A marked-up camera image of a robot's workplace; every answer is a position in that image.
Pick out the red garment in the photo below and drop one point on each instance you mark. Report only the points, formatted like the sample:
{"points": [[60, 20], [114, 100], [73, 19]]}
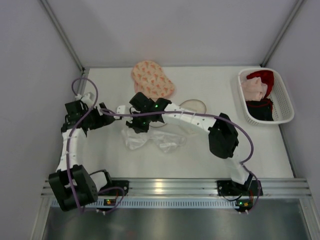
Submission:
{"points": [[266, 77]]}

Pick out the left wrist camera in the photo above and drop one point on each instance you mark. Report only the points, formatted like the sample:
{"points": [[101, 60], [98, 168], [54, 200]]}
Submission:
{"points": [[87, 98]]}

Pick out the white plastic laundry basket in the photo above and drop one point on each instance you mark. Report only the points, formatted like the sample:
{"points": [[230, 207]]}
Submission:
{"points": [[283, 111]]}

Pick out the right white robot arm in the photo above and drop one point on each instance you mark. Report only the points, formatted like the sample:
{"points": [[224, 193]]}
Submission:
{"points": [[222, 134]]}

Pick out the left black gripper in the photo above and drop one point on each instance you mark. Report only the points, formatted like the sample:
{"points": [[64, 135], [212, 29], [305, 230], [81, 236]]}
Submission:
{"points": [[100, 116]]}

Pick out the pink garment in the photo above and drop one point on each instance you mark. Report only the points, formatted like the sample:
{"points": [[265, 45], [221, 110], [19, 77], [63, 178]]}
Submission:
{"points": [[254, 89]]}

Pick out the pink floral laundry bag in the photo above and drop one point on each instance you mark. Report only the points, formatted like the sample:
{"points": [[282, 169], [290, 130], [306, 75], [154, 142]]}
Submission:
{"points": [[150, 79]]}

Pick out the white slotted cable duct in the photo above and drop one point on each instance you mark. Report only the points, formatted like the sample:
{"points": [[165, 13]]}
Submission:
{"points": [[168, 203]]}

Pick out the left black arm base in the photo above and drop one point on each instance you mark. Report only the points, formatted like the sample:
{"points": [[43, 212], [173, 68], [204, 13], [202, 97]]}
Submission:
{"points": [[115, 188]]}

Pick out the aluminium mounting rail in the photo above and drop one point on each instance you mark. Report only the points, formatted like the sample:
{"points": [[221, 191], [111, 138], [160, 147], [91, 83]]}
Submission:
{"points": [[274, 188]]}

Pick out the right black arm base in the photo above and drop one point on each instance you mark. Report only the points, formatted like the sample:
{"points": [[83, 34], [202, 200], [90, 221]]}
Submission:
{"points": [[229, 188]]}

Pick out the black garment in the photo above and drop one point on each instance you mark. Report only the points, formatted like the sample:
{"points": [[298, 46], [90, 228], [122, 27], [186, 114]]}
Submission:
{"points": [[261, 110]]}

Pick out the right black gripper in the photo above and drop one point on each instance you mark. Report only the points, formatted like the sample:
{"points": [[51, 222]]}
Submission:
{"points": [[135, 124]]}

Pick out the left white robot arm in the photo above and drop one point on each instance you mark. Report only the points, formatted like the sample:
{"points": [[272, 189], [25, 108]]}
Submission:
{"points": [[72, 186]]}

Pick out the white round mesh laundry bag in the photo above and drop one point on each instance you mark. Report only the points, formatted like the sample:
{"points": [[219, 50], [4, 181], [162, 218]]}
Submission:
{"points": [[191, 105]]}

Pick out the white bra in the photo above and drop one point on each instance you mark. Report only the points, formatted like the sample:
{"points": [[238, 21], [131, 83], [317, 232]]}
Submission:
{"points": [[167, 142]]}

